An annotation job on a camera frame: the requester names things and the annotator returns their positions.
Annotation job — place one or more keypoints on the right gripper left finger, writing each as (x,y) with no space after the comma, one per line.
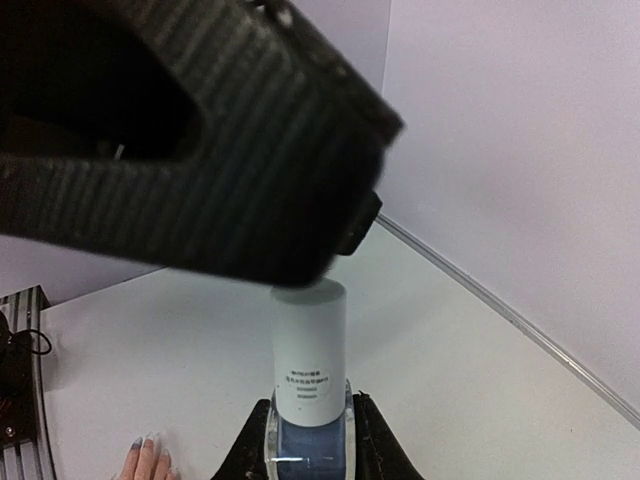
(245,459)

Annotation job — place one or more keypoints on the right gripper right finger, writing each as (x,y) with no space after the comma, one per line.
(379,455)

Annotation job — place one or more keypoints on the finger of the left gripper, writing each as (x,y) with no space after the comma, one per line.
(224,137)

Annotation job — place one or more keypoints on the blue nail polish bottle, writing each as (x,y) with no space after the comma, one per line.
(324,452)

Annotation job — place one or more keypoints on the white nail polish cap brush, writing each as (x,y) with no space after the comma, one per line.
(309,345)

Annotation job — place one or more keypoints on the mannequin hand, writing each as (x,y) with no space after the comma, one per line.
(148,459)

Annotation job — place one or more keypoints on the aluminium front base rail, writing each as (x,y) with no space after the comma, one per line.
(25,444)

